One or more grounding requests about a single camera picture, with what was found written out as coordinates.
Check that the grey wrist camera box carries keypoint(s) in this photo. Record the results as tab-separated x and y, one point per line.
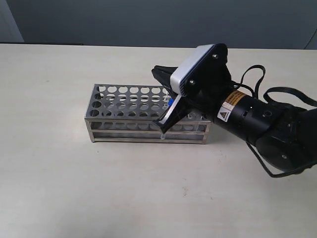
180	75

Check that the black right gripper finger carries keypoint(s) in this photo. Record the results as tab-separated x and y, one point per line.
179	109
162	74

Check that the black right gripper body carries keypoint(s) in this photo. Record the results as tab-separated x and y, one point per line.
209	81

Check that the stainless steel tube rack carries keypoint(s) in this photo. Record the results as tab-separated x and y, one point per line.
125	113

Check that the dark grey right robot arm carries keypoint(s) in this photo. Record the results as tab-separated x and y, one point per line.
279	134

